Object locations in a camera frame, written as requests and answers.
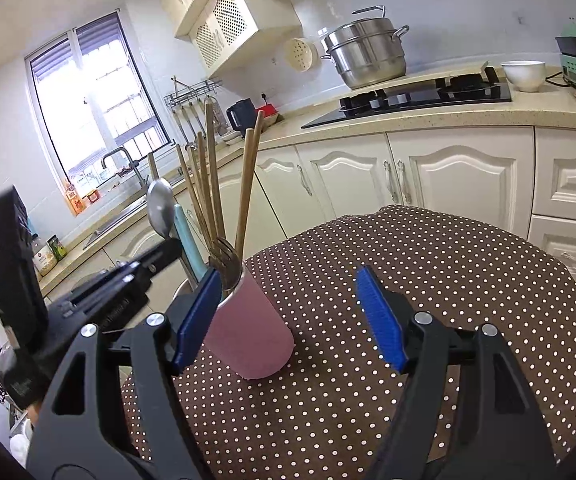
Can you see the round polka-dot table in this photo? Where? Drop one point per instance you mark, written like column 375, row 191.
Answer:
column 368, row 240

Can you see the orange detergent bottle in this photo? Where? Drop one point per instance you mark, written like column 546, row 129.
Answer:
column 73, row 200

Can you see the red container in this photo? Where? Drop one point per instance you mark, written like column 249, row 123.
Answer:
column 268, row 112

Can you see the steel ladle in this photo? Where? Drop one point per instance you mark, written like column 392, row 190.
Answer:
column 182, row 125

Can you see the bunch of wooden chopsticks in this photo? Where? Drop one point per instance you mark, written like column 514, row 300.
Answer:
column 250, row 180

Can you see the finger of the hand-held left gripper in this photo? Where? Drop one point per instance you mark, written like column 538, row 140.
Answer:
column 113, row 285
column 163, row 252

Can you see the small green bottle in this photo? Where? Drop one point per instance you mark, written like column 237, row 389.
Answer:
column 58, row 249

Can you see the metal wall utensil rack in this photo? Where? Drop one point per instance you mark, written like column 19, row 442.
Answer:
column 190, row 91

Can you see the small red jar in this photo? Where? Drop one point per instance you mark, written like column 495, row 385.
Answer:
column 91, row 199

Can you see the cream base cabinets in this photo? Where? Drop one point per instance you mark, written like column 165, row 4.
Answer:
column 458, row 175

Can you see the black glass gas stove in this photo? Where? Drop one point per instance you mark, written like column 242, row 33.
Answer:
column 418, row 100

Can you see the steel spatula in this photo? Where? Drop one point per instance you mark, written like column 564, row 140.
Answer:
column 199, row 116
column 190, row 120

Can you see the sliding window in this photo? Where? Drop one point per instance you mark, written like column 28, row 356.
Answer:
column 98, row 100

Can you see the cream lattice door cabinet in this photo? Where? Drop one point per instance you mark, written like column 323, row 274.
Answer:
column 248, row 25

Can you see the silver spoon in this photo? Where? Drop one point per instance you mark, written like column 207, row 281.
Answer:
column 160, row 207

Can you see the black electric kettle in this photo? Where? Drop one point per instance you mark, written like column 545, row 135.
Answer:
column 242, row 116

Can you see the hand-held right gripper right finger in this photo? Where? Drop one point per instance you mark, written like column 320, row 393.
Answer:
column 380, row 320

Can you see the cream round steamer tray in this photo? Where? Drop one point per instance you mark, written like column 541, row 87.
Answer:
column 299, row 55

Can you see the steel kitchen faucet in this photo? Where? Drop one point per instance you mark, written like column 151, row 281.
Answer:
column 138, row 170

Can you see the white bowl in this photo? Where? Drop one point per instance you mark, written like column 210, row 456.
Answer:
column 523, row 76

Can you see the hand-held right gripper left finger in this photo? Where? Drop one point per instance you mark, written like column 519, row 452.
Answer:
column 200, row 320

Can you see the stainless steel steamer pot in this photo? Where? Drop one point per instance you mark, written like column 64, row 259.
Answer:
column 368, row 55

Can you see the pink utensil cup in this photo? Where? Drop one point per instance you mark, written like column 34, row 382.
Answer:
column 253, row 335

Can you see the steel double sink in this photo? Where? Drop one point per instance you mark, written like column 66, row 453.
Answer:
column 113, row 225

